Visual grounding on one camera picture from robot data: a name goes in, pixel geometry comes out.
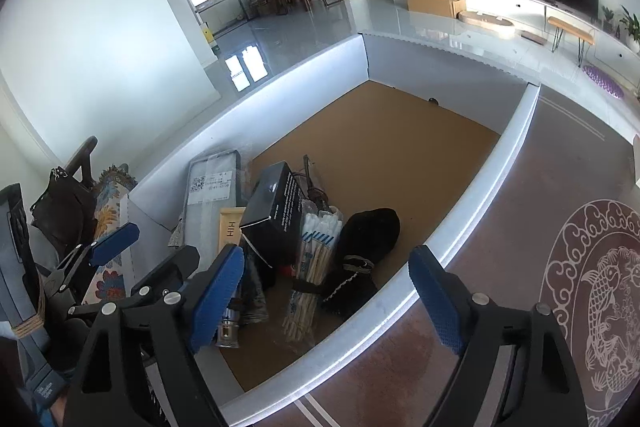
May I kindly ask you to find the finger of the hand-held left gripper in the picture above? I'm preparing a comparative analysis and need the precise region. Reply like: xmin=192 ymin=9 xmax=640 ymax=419
xmin=45 ymin=221 xmax=141 ymax=296
xmin=67 ymin=245 xmax=201 ymax=321

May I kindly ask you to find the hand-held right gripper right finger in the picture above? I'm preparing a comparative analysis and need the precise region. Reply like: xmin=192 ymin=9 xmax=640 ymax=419
xmin=407 ymin=245 xmax=591 ymax=427

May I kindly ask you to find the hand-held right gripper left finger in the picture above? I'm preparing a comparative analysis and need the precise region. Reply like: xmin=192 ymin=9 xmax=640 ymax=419
xmin=65 ymin=243 xmax=246 ymax=427

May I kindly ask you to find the large white storage box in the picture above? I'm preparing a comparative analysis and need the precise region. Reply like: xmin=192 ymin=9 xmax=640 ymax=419
xmin=119 ymin=32 xmax=542 ymax=427

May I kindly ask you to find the black velvet bow hair clip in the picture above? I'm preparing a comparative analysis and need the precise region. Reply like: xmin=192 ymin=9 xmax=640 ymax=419
xmin=319 ymin=207 xmax=402 ymax=316

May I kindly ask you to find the black box with white labels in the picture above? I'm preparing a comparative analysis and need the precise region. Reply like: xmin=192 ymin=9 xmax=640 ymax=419
xmin=238 ymin=161 xmax=307 ymax=281

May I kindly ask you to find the bag of cotton swabs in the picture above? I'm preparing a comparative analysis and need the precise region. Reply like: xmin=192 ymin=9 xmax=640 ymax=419
xmin=281 ymin=200 xmax=347 ymax=344

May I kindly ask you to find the floral patterned cloth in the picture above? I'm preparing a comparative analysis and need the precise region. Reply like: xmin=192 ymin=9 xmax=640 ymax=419
xmin=79 ymin=164 xmax=139 ymax=304

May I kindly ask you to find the small metal bottle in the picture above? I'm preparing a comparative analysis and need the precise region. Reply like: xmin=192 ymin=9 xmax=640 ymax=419
xmin=215 ymin=291 xmax=244 ymax=350

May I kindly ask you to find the black handbag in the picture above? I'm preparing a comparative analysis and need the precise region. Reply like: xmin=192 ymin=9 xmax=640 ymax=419
xmin=29 ymin=166 xmax=99 ymax=259

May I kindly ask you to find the wooden box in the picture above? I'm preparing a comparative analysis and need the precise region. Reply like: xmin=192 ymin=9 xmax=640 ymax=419
xmin=217 ymin=206 xmax=247 ymax=259

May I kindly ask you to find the plastic wrapped package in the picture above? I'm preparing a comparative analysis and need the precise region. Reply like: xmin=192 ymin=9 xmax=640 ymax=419
xmin=182 ymin=150 xmax=242 ymax=254

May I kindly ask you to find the dark curved wooden chair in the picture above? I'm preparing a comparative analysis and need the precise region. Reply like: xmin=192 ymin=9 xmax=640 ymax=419
xmin=64 ymin=135 xmax=99 ymax=188

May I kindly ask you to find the blue grey bag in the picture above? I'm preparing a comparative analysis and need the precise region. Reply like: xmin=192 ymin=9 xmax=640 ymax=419
xmin=0 ymin=183 xmax=68 ymax=410

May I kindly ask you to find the black plastic headband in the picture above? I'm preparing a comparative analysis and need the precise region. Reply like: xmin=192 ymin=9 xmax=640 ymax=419
xmin=298 ymin=153 xmax=332 ymax=210

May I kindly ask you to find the purple round mat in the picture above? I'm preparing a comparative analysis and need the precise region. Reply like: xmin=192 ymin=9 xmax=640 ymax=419
xmin=582 ymin=64 xmax=626 ymax=100

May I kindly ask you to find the oval wooden board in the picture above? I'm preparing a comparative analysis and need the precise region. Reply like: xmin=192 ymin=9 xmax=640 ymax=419
xmin=457 ymin=9 xmax=516 ymax=40

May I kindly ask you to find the cardboard box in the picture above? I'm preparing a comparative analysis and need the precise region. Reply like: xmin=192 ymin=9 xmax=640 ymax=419
xmin=405 ymin=0 xmax=467 ymax=19

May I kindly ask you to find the bench with orange cushion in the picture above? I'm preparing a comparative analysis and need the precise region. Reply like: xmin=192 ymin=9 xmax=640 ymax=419
xmin=545 ymin=15 xmax=596 ymax=68

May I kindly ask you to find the large plant in white pot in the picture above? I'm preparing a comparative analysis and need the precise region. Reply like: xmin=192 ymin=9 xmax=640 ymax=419
xmin=618 ymin=5 xmax=640 ymax=41

